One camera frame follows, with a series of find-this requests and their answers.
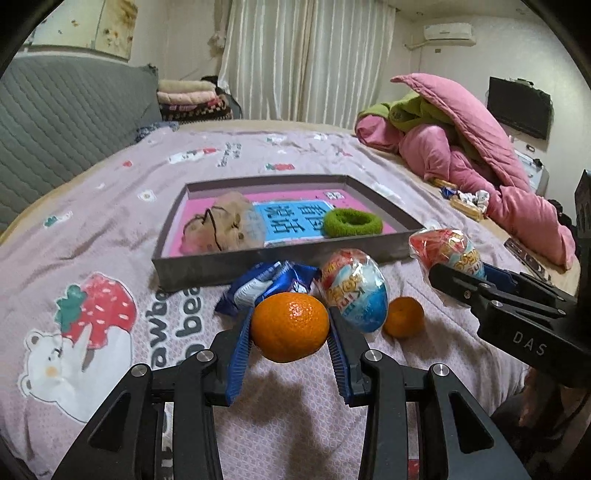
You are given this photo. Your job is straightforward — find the small orange tangerine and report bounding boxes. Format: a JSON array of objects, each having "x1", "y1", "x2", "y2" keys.
[{"x1": 382, "y1": 296, "x2": 426, "y2": 340}]

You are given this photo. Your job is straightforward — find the white pleated curtain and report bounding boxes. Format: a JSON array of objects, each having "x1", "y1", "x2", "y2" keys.
[{"x1": 217, "y1": 0, "x2": 398, "y2": 127}]

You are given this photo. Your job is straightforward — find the green blanket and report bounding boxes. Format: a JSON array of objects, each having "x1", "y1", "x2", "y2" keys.
[{"x1": 360, "y1": 90, "x2": 455, "y2": 134}]

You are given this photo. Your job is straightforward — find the beige mesh pouch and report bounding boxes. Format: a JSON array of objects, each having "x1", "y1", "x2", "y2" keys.
[{"x1": 180, "y1": 191, "x2": 266, "y2": 254}]

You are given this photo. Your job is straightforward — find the floral wall cabinet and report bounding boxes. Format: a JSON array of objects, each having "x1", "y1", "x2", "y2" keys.
[{"x1": 28, "y1": 0, "x2": 139, "y2": 63}]

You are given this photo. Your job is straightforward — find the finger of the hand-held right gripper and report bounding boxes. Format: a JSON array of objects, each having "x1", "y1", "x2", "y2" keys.
[
  {"x1": 482, "y1": 264, "x2": 580, "y2": 306},
  {"x1": 427, "y1": 263, "x2": 522, "y2": 324}
]

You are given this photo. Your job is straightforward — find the large orange tangerine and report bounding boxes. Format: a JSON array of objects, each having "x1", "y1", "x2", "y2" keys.
[{"x1": 250, "y1": 292, "x2": 331, "y2": 364}]

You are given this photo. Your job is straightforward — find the pink quilt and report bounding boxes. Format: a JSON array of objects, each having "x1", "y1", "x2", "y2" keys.
[{"x1": 355, "y1": 73, "x2": 575, "y2": 271}]

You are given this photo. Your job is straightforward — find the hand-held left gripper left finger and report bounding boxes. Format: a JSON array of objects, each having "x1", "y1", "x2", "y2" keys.
[{"x1": 51, "y1": 318, "x2": 259, "y2": 480}]

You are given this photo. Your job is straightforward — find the white air conditioner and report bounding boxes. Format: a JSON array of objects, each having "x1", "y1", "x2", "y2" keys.
[{"x1": 423, "y1": 24, "x2": 475, "y2": 47}]

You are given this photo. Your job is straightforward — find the grey quilted headboard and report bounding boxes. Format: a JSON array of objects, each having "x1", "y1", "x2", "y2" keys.
[{"x1": 0, "y1": 55, "x2": 162, "y2": 236}]

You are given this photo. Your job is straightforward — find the white storage box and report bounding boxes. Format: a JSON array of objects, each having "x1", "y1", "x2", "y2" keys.
[{"x1": 515, "y1": 148, "x2": 550, "y2": 195}]

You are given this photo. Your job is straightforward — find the dark flat object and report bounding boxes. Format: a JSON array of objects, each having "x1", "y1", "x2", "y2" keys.
[{"x1": 505, "y1": 237, "x2": 552, "y2": 281}]

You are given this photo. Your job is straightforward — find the green fuzzy hair scrunchie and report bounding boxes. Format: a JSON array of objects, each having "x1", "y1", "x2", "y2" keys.
[{"x1": 322, "y1": 209, "x2": 384, "y2": 239}]

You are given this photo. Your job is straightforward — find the plastic-wrapped toy egg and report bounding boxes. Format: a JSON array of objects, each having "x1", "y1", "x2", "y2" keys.
[
  {"x1": 320, "y1": 249, "x2": 389, "y2": 334},
  {"x1": 409, "y1": 227, "x2": 485, "y2": 280}
]

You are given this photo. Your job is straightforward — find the dark patterned folded blanket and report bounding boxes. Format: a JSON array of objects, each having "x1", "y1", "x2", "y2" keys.
[{"x1": 159, "y1": 99, "x2": 237, "y2": 123}]

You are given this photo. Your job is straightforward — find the blue snack packet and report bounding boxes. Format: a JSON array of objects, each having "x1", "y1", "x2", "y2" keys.
[{"x1": 213, "y1": 261, "x2": 321, "y2": 317}]

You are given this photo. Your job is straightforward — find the black flat television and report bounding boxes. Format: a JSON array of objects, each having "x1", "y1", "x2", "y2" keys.
[{"x1": 488, "y1": 76, "x2": 553, "y2": 140}]

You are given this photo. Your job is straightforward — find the pink picture book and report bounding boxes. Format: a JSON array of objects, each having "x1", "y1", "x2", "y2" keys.
[{"x1": 164, "y1": 187, "x2": 398, "y2": 257}]

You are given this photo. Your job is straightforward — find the beige folded blanket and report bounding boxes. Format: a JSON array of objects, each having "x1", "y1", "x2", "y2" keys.
[{"x1": 158, "y1": 80, "x2": 218, "y2": 94}]

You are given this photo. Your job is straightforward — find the pink folded blanket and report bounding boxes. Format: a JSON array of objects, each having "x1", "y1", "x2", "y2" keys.
[{"x1": 157, "y1": 90, "x2": 219, "y2": 105}]

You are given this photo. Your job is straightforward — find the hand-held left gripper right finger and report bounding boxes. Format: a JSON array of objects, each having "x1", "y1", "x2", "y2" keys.
[{"x1": 325, "y1": 316, "x2": 532, "y2": 480}]

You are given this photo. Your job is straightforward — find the grey shallow box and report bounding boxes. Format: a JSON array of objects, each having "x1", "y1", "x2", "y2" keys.
[{"x1": 152, "y1": 174, "x2": 426, "y2": 292}]

